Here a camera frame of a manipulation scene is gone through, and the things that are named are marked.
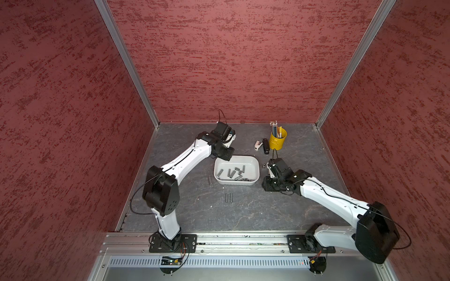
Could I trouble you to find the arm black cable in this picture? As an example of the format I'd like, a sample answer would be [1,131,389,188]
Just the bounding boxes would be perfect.
[270,149,412,251]
[129,108,227,215]

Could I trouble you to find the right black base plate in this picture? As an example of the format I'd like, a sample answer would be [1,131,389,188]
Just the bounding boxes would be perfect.
[287,235,336,254]

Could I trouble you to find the white small stapler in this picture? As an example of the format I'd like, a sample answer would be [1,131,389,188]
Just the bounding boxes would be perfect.
[254,140,263,151]

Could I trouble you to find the white plastic storage box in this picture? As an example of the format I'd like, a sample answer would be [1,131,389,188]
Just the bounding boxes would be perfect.
[213,155,260,186]

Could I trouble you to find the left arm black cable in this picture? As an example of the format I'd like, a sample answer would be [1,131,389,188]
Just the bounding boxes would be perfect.
[129,108,227,215]

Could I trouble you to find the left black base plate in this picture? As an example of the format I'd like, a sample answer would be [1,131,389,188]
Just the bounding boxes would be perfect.
[148,232,198,254]

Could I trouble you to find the yellow pencil cup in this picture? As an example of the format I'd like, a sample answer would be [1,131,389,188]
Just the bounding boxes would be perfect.
[269,127,288,151]

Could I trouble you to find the pencils in cup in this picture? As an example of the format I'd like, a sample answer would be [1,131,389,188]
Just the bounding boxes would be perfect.
[270,121,283,139]

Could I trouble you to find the chrome sockets in box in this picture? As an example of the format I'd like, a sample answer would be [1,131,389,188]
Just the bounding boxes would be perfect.
[215,165,259,183]

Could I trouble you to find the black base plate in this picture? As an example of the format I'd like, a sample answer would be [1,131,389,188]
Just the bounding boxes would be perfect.
[148,232,198,254]
[287,235,336,254]

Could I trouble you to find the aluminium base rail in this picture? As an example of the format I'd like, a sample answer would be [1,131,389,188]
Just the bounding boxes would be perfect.
[89,231,397,281]

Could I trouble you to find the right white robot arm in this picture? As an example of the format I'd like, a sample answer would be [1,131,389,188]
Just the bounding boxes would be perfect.
[262,170,400,264]

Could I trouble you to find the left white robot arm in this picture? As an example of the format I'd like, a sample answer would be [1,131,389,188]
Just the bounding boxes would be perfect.
[142,129,236,241]

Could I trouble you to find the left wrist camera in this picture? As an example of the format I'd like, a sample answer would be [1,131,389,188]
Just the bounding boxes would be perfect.
[212,122,236,144]

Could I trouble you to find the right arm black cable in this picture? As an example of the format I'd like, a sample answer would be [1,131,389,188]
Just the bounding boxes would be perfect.
[270,149,412,251]

